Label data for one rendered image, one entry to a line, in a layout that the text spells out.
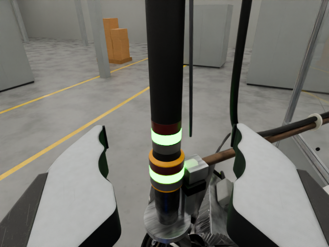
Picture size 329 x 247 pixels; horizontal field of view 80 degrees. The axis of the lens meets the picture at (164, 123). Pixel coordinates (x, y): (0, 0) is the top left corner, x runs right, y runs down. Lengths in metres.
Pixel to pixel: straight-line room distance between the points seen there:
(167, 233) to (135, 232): 1.75
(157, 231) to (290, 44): 5.51
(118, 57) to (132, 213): 6.98
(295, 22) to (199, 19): 3.07
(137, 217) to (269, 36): 4.86
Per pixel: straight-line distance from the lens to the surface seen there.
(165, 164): 0.23
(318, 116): 0.45
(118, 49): 8.39
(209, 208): 0.76
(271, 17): 5.62
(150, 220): 0.32
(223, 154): 0.30
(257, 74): 5.79
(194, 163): 0.27
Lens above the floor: 1.73
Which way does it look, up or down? 29 degrees down
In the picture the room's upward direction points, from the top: 1 degrees counter-clockwise
